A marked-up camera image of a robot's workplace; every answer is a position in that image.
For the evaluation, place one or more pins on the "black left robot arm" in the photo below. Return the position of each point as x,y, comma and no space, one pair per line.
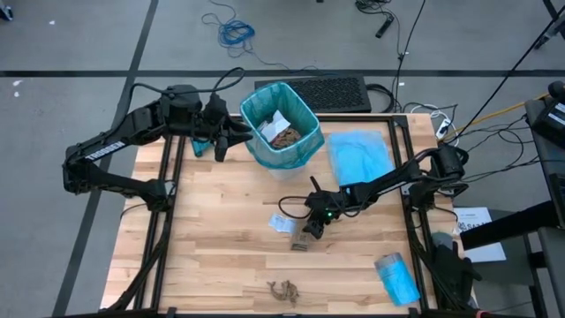
103,150

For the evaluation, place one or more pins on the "roll of blue bags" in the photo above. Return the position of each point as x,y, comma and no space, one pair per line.
397,280

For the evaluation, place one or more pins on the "white printed paper sheet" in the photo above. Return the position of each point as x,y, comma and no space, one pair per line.
474,216

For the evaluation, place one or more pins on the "black glove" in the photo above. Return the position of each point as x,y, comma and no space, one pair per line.
457,274

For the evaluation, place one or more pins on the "dark stand foot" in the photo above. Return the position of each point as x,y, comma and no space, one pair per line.
4,12

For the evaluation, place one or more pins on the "light blue folded bag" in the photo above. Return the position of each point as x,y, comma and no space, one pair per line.
357,156

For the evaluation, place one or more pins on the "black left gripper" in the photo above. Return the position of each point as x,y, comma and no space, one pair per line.
216,119

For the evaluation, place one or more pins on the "teal plastic trash bag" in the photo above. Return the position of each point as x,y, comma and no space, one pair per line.
309,137

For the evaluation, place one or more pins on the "black electronic equipment box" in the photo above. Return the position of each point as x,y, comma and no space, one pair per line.
545,123

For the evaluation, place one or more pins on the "black perforated metal panel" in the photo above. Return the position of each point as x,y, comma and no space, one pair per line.
326,93

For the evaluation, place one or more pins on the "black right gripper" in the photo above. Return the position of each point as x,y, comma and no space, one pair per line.
324,206

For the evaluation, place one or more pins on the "small crumpled teal bag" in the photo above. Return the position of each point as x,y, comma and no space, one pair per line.
199,148

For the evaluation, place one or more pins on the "small white wrapper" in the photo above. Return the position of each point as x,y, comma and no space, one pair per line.
282,224

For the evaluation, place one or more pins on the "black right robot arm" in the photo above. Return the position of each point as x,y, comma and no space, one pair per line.
397,179

